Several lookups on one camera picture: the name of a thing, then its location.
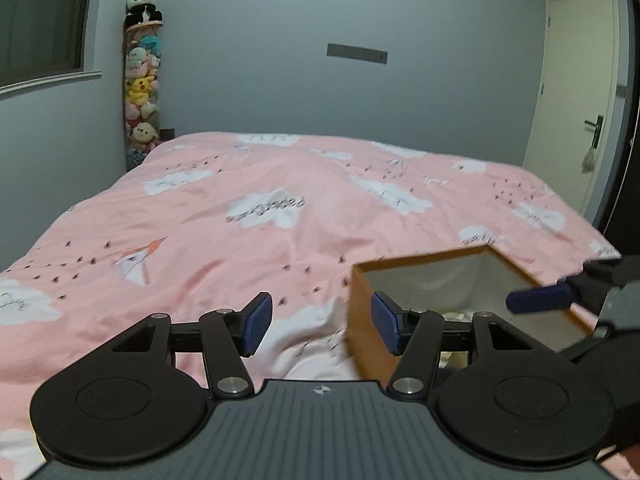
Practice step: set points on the black box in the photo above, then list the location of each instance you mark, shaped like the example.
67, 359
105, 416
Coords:
167, 133

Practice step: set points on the window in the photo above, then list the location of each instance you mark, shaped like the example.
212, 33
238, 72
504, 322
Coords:
40, 15

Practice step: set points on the dark tall panel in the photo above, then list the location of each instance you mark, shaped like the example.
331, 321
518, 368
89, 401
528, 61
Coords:
631, 135

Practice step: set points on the hanging door charm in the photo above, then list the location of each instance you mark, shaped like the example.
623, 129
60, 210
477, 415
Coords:
588, 157

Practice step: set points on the pink printed blanket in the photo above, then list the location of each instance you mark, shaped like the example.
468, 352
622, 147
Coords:
200, 240

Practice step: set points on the orange cardboard box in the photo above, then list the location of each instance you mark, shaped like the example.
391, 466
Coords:
365, 340

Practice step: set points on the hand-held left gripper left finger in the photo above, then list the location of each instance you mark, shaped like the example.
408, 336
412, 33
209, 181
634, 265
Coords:
257, 321

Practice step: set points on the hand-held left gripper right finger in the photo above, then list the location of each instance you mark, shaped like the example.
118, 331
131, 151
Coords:
386, 322

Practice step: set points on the clear tube of plush toys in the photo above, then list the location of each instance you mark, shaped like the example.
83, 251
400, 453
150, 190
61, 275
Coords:
141, 95

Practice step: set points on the grey wall plate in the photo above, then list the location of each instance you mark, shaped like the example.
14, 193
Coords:
357, 53

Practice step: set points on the panda plush toy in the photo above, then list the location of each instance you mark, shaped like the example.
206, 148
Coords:
143, 4

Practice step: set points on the cream door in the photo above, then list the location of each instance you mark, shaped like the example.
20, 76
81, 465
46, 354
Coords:
570, 85

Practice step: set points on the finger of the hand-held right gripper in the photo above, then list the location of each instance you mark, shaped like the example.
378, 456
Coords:
537, 299
587, 342

